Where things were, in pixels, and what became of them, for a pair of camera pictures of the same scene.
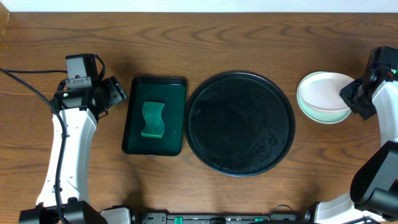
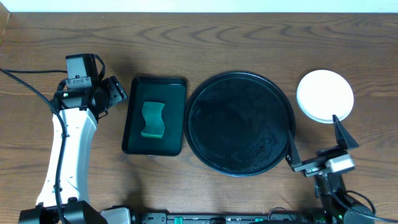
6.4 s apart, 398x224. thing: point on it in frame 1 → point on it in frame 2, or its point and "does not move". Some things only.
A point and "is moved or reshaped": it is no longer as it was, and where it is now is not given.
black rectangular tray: x=169 y=91 does not move
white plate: x=322 y=91 is moved or reshaped
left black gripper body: x=115 y=90 does not move
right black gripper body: x=358 y=95 → x=312 y=165
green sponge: x=154 y=126 does not move
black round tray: x=239 y=124 does not move
